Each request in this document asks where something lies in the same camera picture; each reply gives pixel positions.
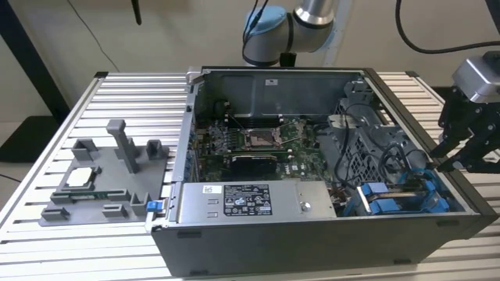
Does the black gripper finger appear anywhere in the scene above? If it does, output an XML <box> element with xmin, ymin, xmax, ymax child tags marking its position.
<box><xmin>438</xmin><ymin>128</ymin><xmax>500</xmax><ymax>174</ymax></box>
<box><xmin>431</xmin><ymin>128</ymin><xmax>476</xmax><ymax>158</ymax></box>

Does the grey metal disk bay cage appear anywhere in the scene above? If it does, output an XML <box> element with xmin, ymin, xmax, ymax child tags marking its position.
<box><xmin>318</xmin><ymin>98</ymin><xmax>466</xmax><ymax>217</ymax></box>

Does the green motherboard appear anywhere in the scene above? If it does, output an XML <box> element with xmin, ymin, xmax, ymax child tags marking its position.
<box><xmin>194</xmin><ymin>116</ymin><xmax>334</xmax><ymax>184</ymax></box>

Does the silver power supply unit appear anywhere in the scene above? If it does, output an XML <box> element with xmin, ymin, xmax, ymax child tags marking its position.
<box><xmin>176</xmin><ymin>180</ymin><xmax>338</xmax><ymax>222</ymax></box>

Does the CPU socket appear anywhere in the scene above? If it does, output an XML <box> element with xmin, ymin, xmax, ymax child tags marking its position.
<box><xmin>244</xmin><ymin>128</ymin><xmax>280</xmax><ymax>149</ymax></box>

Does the black graphics card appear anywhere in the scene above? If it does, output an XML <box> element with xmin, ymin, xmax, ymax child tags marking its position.
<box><xmin>230</xmin><ymin>155</ymin><xmax>279</xmax><ymax>180</ymax></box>

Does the dark grey PC case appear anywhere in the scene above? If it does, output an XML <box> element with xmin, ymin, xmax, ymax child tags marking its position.
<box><xmin>144</xmin><ymin>66</ymin><xmax>500</xmax><ymax>277</ymax></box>

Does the grey parts rack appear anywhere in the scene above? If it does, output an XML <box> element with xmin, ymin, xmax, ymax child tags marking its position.
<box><xmin>39</xmin><ymin>119</ymin><xmax>171</xmax><ymax>228</ymax></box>

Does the black hanging antenna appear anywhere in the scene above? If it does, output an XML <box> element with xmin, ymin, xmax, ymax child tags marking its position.
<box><xmin>131</xmin><ymin>0</ymin><xmax>143</xmax><ymax>26</ymax></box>

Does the silver CPU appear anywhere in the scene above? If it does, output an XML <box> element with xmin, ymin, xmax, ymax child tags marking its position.
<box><xmin>66</xmin><ymin>168</ymin><xmax>98</xmax><ymax>187</ymax></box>

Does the black box on floor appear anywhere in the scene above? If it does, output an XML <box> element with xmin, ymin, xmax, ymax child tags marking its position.
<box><xmin>0</xmin><ymin>115</ymin><xmax>60</xmax><ymax>163</ymax></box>

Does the blue disk wire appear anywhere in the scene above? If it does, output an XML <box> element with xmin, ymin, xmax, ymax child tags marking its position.
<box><xmin>403</xmin><ymin>166</ymin><xmax>435</xmax><ymax>184</ymax></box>

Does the black looped disk wire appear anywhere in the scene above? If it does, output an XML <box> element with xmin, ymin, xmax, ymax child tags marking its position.
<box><xmin>380</xmin><ymin>142</ymin><xmax>408</xmax><ymax>177</ymax></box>

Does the long black wire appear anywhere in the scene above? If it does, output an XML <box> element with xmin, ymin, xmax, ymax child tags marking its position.
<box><xmin>335</xmin><ymin>102</ymin><xmax>388</xmax><ymax>188</ymax></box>

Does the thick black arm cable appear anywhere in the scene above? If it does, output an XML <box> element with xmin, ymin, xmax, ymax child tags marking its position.
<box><xmin>395</xmin><ymin>0</ymin><xmax>500</xmax><ymax>54</ymax></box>

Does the locking lever wire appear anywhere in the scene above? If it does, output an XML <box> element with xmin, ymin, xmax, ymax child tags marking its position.
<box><xmin>228</xmin><ymin>114</ymin><xmax>248</xmax><ymax>132</ymax></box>

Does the thin black wall cable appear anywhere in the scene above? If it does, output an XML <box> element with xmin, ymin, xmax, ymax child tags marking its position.
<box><xmin>66</xmin><ymin>0</ymin><xmax>120</xmax><ymax>73</ymax></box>

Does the black slanted frame post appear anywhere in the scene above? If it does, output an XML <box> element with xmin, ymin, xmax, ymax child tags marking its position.
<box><xmin>0</xmin><ymin>0</ymin><xmax>72</xmax><ymax>118</ymax></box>

